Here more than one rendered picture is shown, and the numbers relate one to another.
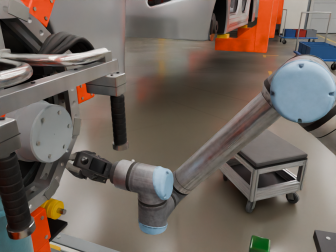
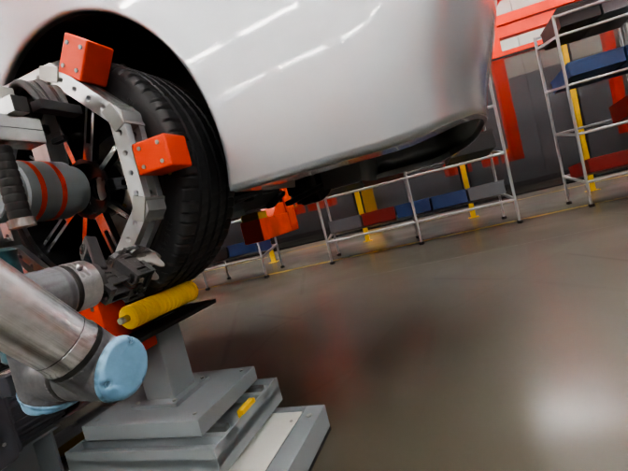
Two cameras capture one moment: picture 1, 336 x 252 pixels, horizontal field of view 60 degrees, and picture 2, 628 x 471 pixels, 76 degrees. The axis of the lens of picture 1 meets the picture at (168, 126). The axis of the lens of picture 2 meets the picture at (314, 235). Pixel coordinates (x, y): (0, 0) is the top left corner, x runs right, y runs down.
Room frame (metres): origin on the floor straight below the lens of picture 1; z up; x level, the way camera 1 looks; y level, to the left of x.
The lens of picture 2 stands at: (1.20, -0.61, 0.65)
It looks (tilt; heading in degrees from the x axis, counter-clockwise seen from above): 4 degrees down; 89
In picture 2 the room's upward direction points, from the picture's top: 14 degrees counter-clockwise
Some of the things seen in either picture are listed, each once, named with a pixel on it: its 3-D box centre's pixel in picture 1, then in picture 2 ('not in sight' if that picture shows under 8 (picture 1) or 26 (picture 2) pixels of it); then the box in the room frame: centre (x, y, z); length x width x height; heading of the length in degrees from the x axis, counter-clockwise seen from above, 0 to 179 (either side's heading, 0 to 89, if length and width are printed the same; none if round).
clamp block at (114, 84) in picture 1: (106, 82); (11, 131); (0.72, 0.16, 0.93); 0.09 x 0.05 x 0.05; 69
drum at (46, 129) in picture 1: (17, 127); (32, 192); (0.61, 0.34, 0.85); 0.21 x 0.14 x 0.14; 69
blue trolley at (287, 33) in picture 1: (299, 26); not in sight; (9.13, -3.90, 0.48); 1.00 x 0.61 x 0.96; 81
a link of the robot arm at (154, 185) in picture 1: (150, 181); (31, 302); (0.74, 0.05, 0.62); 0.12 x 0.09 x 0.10; 69
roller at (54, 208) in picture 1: (28, 201); (163, 302); (0.79, 0.46, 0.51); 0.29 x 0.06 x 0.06; 69
